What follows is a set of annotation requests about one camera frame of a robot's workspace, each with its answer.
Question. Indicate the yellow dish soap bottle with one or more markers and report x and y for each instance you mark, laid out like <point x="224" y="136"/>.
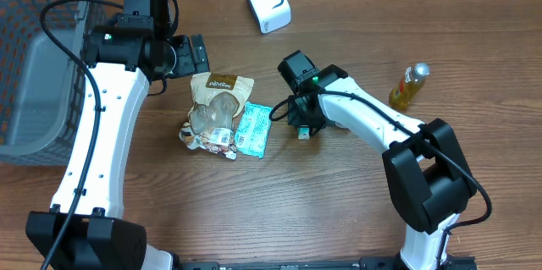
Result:
<point x="410" y="84"/>

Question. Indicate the white barcode scanner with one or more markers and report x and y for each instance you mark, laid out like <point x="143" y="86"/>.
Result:
<point x="270" y="14"/>

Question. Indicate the teal tissue pack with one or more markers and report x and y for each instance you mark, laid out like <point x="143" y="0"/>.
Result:
<point x="303" y="133"/>

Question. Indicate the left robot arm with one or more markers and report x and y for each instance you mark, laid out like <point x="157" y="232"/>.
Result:
<point x="84" y="226"/>

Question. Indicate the teal wipes packet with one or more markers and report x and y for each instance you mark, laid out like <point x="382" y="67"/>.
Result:
<point x="252" y="131"/>

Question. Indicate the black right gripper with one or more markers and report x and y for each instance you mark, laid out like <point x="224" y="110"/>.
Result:
<point x="300" y="120"/>

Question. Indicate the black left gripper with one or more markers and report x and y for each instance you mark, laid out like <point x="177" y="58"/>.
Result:
<point x="183" y="64"/>

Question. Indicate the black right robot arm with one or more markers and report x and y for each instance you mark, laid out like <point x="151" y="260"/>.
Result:
<point x="427" y="174"/>

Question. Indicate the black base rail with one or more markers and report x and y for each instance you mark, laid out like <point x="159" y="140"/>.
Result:
<point x="279" y="266"/>

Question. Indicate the grey plastic mesh basket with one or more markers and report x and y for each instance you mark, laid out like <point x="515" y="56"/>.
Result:
<point x="42" y="90"/>

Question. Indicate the beige brown snack bag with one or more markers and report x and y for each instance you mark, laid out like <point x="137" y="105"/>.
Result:
<point x="217" y="100"/>

